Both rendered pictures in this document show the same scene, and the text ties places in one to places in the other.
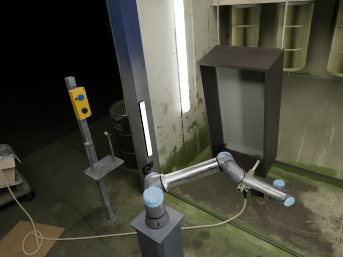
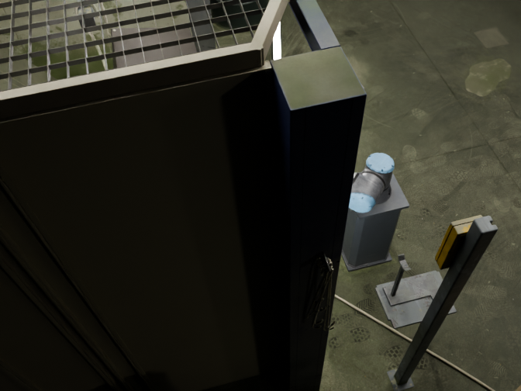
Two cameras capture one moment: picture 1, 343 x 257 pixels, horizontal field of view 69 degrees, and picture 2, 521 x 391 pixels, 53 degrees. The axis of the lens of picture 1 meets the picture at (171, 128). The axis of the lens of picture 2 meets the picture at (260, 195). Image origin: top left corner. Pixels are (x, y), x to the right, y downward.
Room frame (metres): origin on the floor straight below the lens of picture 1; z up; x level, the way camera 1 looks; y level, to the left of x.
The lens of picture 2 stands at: (3.19, 0.77, 3.11)
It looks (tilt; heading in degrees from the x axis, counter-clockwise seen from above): 54 degrees down; 218
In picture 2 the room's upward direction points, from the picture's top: 4 degrees counter-clockwise
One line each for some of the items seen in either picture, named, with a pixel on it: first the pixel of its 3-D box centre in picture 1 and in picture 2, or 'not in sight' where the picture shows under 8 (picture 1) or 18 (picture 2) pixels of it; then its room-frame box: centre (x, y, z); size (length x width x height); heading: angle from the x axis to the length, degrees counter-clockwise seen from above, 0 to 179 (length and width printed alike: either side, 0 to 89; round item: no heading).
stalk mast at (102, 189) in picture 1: (93, 159); (431, 323); (2.04, 0.79, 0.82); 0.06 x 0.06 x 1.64; 49
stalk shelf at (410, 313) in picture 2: (103, 166); (415, 299); (1.95, 0.67, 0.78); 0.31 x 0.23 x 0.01; 139
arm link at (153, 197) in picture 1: (154, 201); (377, 171); (1.39, 0.18, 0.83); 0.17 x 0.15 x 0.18; 3
